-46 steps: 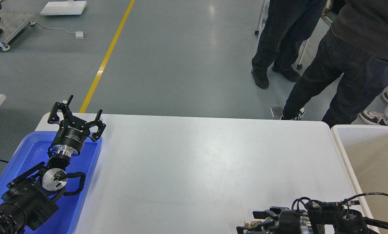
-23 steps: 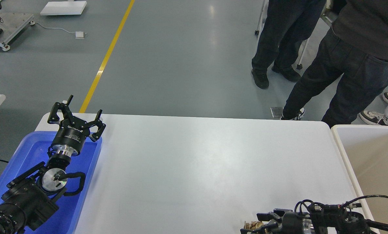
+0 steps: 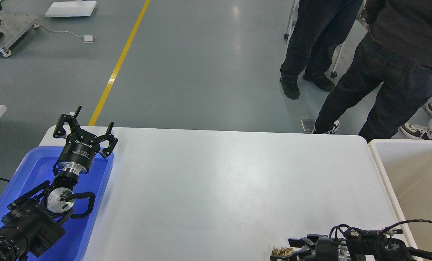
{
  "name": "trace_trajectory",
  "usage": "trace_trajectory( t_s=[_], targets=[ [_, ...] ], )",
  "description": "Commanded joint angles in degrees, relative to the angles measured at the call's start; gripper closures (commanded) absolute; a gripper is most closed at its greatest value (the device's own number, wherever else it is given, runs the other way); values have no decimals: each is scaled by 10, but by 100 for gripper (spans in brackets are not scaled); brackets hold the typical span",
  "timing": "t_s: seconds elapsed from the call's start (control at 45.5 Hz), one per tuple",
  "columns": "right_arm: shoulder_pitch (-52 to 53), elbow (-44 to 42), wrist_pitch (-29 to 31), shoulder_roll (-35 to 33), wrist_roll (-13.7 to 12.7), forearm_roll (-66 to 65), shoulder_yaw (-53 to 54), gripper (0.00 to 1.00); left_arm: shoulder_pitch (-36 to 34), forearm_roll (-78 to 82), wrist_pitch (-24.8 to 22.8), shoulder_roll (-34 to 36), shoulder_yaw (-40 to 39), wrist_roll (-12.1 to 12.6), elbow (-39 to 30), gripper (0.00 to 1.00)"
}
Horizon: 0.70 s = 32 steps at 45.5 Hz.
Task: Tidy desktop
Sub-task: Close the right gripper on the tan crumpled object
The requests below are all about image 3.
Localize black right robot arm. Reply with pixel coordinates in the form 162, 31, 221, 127
269, 220, 432, 261

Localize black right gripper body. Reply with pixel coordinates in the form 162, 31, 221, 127
313, 237, 348, 261

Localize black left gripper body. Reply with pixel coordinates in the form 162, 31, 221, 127
57, 132, 100, 175

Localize metal floor plate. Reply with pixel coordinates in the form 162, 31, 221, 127
301, 119, 316, 132

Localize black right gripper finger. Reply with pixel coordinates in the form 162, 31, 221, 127
288, 233, 328, 250
269, 246, 315, 261

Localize person in black trousers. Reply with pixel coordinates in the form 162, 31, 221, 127
279, 0, 362, 100

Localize person in dark jeans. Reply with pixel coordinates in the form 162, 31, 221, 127
313, 0, 432, 142

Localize blue plastic bin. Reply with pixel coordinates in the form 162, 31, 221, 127
0, 146, 114, 261

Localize beige plastic bin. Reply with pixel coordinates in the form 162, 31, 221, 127
369, 139, 432, 261

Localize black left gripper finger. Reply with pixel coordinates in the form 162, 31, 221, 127
94, 122, 118, 159
53, 106, 82, 138

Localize person in sneakers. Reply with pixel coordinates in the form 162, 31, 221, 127
400, 102, 432, 141

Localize white power adapter with cable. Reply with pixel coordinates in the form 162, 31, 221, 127
39, 24, 97, 44

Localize metal wheeled cart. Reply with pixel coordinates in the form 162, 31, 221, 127
0, 2, 39, 57

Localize brown paper ball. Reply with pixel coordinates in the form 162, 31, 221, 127
270, 246, 294, 257

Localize white flat board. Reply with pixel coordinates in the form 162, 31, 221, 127
44, 1, 97, 17

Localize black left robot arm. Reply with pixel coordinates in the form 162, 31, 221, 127
0, 106, 118, 261

